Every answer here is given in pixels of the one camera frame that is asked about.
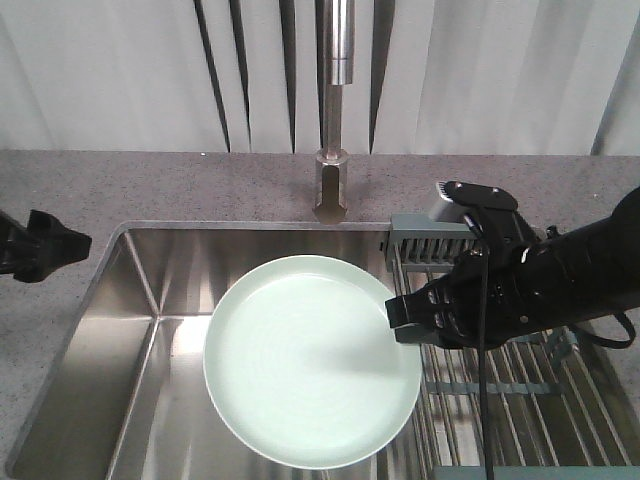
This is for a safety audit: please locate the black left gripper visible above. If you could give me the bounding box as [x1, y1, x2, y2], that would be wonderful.
[1, 210, 92, 283]

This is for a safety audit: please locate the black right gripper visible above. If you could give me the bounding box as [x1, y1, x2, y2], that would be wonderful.
[385, 242, 543, 349]

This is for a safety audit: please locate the light green round plate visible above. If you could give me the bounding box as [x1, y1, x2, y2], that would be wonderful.
[202, 255, 421, 470]

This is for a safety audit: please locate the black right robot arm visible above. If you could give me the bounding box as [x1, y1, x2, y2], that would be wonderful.
[385, 181, 639, 349]

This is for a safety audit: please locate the teal metal drying rack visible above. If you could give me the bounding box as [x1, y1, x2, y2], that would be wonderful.
[382, 214, 639, 479]

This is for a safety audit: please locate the stainless steel sink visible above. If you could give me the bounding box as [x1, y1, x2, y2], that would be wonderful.
[1, 222, 436, 479]

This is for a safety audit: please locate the stainless steel faucet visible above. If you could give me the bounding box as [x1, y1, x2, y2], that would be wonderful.
[314, 0, 355, 225]

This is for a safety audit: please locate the white pleated curtain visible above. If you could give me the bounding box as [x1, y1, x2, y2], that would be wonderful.
[1, 1, 639, 156]

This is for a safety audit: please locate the black camera cable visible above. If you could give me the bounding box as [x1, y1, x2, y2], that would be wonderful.
[462, 212, 496, 480]

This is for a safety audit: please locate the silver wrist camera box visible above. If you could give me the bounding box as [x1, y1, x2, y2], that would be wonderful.
[428, 180, 518, 223]

